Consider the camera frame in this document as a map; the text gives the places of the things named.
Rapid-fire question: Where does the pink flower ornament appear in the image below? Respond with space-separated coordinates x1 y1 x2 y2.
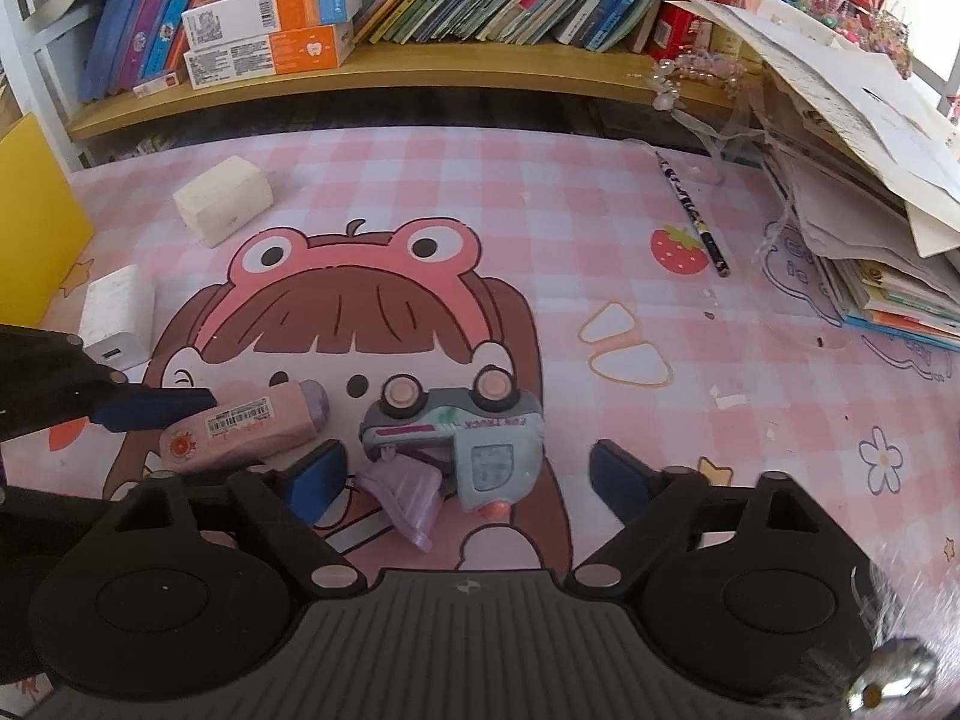
795 0 916 76

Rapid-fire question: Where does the pink checked cartoon mat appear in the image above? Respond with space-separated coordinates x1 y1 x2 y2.
0 124 960 698

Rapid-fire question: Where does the small red and white box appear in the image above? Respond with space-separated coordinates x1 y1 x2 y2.
133 69 185 98

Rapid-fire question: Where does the white charger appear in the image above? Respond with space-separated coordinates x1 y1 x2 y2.
77 264 156 370

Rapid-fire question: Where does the pink tube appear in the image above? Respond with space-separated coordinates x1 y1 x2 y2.
159 379 331 475

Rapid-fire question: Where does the cream eraser block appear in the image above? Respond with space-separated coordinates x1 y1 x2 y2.
172 155 272 248

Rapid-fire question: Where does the clear bead ornament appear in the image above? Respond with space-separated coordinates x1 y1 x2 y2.
651 49 751 188

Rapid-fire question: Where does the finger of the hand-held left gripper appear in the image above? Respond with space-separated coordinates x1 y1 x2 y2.
0 325 218 442
0 484 140 685

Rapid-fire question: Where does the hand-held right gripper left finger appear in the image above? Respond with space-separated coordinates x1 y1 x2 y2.
71 440 367 601

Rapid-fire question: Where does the stack of papers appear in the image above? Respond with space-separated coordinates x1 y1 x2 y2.
664 0 960 352

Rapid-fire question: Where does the yellow cardboard box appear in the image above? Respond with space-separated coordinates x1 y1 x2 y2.
0 114 95 331

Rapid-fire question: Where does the orange and white carton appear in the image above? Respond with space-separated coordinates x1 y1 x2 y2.
182 22 356 91
182 0 362 53

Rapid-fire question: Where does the shiny metal ball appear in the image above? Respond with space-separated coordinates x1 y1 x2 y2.
847 637 942 717

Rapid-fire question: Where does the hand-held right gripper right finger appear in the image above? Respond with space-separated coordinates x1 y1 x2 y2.
565 440 856 601

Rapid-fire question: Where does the grey toy car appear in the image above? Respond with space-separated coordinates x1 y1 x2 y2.
352 365 542 552

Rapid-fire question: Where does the white and wooden bookshelf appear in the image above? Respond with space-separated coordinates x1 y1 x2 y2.
0 0 960 166

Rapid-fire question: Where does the dark patterned pencil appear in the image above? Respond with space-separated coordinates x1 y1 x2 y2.
656 152 730 277

